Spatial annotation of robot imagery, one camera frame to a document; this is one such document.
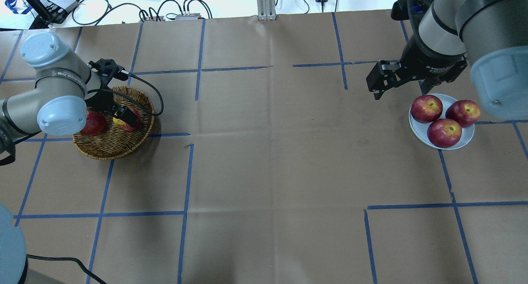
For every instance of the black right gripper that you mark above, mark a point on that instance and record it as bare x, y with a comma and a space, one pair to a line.
425, 60

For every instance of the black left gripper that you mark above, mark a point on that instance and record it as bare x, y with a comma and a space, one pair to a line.
98, 100

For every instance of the red apple yellow top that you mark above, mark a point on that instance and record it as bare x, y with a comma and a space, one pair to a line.
124, 126

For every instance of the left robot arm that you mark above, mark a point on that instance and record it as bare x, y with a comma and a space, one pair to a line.
65, 87

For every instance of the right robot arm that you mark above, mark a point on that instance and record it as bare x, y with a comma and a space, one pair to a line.
489, 36

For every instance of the woven wicker basket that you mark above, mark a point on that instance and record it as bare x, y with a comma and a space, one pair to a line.
114, 142

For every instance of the dark red apple in basket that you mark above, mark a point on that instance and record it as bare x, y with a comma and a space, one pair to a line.
95, 123

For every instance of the red apple plate front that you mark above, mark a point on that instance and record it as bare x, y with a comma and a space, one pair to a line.
426, 108

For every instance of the red apple plate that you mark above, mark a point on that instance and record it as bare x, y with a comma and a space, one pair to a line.
464, 112
426, 108
444, 133

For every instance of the white round plate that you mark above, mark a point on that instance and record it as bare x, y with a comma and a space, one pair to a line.
420, 129

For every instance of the red apple plate back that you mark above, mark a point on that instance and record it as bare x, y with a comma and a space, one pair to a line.
444, 133

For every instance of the aluminium frame post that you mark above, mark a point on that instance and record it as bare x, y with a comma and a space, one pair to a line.
266, 10

